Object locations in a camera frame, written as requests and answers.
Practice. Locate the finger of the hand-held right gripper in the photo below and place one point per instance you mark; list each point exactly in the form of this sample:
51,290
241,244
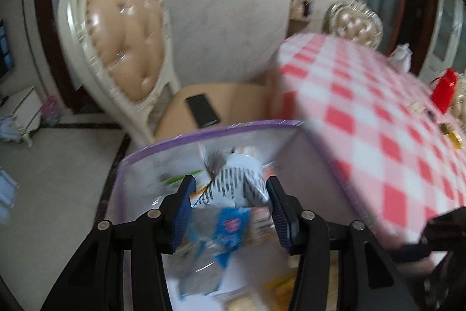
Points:
411,252

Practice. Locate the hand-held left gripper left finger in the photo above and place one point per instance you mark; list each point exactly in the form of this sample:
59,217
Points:
182,216

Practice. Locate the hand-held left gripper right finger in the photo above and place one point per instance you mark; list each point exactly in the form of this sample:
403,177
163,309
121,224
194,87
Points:
280,220

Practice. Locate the blue white snack packet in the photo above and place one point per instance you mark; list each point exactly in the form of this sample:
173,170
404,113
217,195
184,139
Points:
229,227

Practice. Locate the purple-rimmed translucent storage box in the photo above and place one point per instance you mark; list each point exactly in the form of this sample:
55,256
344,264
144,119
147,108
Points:
153,165

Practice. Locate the white black striped snack packet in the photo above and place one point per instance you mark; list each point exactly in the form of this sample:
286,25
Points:
233,180

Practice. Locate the green white snack packet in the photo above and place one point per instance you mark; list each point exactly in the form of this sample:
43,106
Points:
182,178

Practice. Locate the orange snack packet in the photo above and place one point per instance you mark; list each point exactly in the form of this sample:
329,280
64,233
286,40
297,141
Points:
280,285

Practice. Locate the black smartphone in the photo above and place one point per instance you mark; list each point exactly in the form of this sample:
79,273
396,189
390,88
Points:
203,110

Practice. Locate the cream tufted chair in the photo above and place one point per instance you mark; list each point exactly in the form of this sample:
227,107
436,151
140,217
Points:
460,103
355,26

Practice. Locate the red white checkered tablecloth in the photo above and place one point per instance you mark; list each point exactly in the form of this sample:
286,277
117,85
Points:
364,114

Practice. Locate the red gift bag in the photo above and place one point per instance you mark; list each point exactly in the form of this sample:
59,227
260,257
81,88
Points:
444,92

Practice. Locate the pink purple bag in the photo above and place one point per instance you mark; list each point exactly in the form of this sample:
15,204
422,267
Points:
51,110

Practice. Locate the white teapot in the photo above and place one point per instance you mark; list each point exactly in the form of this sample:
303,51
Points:
400,57

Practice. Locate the cream chair with phone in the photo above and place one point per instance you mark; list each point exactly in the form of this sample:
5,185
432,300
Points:
123,41

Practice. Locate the white glass-front cabinet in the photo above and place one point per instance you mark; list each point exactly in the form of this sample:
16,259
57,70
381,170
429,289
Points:
446,26

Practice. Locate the beige food jar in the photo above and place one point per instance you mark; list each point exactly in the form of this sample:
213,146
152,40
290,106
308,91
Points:
297,9

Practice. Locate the dark bottle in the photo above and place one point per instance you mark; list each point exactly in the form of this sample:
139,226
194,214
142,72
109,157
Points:
307,8

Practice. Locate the dark brown door frame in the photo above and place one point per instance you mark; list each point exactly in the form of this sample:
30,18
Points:
45,23

